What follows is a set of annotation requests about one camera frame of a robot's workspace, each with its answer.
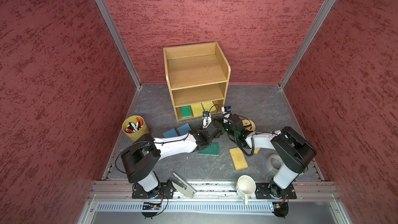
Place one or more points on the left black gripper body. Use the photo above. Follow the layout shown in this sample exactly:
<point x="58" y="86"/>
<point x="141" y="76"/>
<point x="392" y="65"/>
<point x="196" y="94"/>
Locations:
<point x="209" y="142"/>

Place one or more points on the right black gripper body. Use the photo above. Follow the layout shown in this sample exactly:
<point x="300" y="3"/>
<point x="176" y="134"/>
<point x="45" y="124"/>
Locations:
<point x="227" y="128"/>

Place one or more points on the dark green sponge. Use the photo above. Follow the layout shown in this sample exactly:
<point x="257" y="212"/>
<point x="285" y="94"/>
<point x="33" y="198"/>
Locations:
<point x="212" y="150"/>

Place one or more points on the bright green sponge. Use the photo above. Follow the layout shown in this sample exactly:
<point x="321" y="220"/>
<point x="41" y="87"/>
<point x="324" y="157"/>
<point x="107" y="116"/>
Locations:
<point x="186" y="112"/>

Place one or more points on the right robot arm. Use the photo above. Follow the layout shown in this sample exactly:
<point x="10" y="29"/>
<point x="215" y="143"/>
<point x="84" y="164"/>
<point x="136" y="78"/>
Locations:
<point x="294" y="150"/>

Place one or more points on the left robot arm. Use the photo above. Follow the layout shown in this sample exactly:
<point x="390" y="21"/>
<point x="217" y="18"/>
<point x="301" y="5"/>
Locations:
<point x="140" y="158"/>

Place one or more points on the wooden three-tier shelf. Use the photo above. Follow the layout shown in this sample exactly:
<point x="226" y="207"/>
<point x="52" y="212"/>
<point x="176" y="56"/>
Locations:
<point x="196" y="74"/>

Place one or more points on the yellow smiley face sponge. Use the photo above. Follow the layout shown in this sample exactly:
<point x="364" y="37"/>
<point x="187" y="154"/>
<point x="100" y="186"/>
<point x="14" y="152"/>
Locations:
<point x="249" y="125"/>

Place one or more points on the right light blue sponge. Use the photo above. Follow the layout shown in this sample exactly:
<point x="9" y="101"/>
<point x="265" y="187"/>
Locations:
<point x="184" y="129"/>

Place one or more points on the light blue sponge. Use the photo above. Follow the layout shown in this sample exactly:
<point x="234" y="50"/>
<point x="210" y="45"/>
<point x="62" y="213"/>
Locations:
<point x="184" y="129"/>
<point x="172" y="133"/>

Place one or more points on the left light blue sponge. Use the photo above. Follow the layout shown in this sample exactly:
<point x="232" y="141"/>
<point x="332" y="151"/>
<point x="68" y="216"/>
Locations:
<point x="172" y="133"/>

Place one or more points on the clear tape roll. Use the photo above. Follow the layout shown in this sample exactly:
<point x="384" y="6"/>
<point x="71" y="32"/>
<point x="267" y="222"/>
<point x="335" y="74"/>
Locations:
<point x="274" y="163"/>

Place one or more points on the white mug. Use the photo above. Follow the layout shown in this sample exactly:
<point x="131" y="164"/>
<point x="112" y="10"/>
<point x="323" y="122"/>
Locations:
<point x="245" y="188"/>

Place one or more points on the yellow pen cup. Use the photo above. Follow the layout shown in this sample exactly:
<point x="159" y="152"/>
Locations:
<point x="135" y="136"/>

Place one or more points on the markers in cup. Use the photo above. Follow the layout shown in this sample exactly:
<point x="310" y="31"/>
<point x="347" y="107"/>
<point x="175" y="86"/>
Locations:
<point x="133" y="124"/>

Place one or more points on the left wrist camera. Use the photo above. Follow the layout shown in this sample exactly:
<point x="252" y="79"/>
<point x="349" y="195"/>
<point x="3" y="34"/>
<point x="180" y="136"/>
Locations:
<point x="206" y="119"/>

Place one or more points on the grey stapler on rail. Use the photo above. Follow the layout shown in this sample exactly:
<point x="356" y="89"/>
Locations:
<point x="182" y="186"/>

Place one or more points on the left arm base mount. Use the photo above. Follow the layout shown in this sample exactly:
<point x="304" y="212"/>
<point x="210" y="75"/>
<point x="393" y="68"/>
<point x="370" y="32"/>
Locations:
<point x="163" y="189"/>

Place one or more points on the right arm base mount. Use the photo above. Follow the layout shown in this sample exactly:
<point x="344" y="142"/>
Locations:
<point x="265" y="192"/>

